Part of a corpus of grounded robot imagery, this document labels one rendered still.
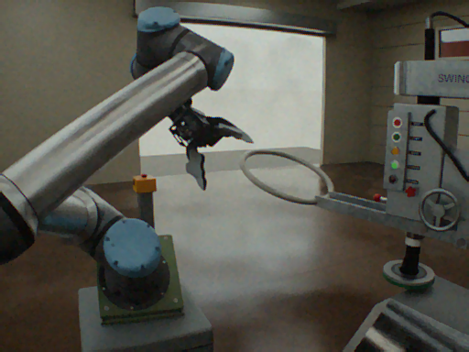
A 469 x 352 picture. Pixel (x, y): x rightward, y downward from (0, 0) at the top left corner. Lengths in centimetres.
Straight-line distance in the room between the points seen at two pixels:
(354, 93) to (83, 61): 640
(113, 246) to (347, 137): 875
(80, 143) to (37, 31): 665
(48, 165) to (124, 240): 49
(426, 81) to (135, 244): 106
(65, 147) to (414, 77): 113
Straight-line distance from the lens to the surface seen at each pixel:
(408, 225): 145
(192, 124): 75
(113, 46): 708
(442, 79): 131
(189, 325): 115
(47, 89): 699
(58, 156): 50
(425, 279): 153
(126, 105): 57
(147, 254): 94
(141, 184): 208
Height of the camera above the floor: 151
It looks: 12 degrees down
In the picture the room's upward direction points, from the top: straight up
